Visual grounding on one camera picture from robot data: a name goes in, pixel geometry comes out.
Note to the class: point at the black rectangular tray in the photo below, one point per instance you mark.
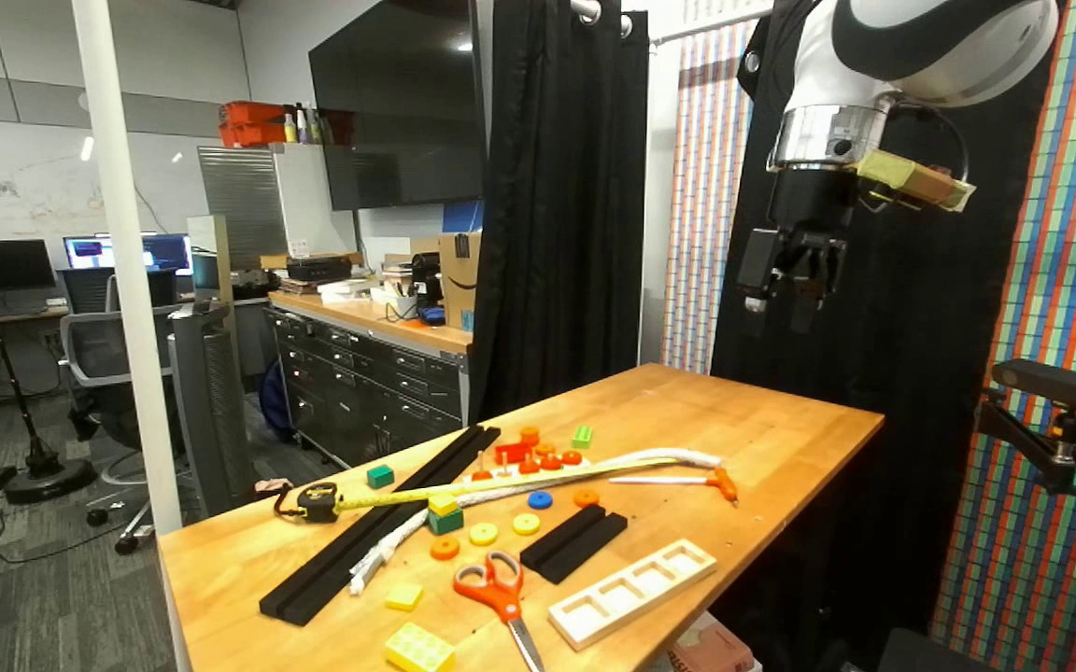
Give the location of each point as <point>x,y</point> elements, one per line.
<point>570,545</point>

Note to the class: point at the black office chair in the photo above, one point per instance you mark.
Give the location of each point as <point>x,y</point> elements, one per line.
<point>94,357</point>

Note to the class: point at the orange peg disc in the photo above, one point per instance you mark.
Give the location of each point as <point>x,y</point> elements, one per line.
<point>551,462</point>
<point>484,473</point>
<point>570,458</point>
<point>533,463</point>

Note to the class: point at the wooden compartment tray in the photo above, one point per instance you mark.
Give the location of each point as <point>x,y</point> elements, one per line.
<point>566,619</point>

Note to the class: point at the yellow wooden disc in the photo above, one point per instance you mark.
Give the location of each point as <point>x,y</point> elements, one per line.
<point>523,524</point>
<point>484,534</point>

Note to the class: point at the tan wrist camera block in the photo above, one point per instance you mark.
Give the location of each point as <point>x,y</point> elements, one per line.
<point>916,179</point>

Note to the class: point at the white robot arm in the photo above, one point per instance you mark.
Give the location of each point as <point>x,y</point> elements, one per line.
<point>934,49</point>

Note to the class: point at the multicolour patterned backdrop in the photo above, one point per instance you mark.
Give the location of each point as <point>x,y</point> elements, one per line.
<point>1063,374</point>

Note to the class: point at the blue wooden disc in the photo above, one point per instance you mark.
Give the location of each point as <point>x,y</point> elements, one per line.
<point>539,499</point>

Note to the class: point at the tall grey office chair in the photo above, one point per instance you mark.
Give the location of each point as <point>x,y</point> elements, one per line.
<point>206,397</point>

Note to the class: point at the green toy brick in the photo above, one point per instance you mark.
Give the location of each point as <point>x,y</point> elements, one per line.
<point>579,437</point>

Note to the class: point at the numbered wooden peg board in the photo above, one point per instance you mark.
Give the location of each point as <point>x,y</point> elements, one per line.
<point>520,473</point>

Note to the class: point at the black backdrop curtain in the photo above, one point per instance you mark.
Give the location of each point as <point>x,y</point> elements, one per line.
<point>911,374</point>

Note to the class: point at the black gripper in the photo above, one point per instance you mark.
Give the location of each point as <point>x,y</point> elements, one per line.
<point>810,208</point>

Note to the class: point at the yellow toy brick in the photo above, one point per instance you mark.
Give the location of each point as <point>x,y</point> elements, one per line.
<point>417,649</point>

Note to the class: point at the white vertical pole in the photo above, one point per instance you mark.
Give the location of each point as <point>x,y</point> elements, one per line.
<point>128,274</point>

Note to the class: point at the grey upright panel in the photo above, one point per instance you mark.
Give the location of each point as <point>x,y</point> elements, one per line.
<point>244,208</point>

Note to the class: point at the orange wooden disc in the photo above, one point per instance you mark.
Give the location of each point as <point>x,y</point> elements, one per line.
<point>440,545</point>
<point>584,499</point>

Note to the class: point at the red toy brick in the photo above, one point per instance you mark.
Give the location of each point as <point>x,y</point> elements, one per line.
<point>509,452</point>

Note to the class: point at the small yellow wooden block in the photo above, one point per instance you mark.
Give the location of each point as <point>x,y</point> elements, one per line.
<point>440,502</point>
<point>403,594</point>

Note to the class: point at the red toolbox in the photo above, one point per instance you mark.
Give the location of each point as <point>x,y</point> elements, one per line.
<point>252,123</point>

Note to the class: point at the narrow patterned curtain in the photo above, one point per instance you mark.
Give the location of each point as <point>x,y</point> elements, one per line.
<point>707,189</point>

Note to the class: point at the green wooden block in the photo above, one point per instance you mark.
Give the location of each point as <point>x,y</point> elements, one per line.
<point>377,476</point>
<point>440,524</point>

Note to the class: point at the monitor with blue screen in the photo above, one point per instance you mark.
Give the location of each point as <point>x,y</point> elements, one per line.
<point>86,250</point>
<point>164,250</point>

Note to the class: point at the dark drawer workbench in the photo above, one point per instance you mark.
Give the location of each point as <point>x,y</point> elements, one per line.
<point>362,386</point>

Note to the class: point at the black tripod stand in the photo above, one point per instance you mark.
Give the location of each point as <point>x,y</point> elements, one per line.
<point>34,473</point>

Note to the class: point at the large black wall screen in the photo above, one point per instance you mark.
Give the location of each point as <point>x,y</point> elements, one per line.
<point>402,100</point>

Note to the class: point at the cardboard box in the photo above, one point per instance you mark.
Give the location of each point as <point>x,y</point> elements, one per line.
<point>460,278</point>

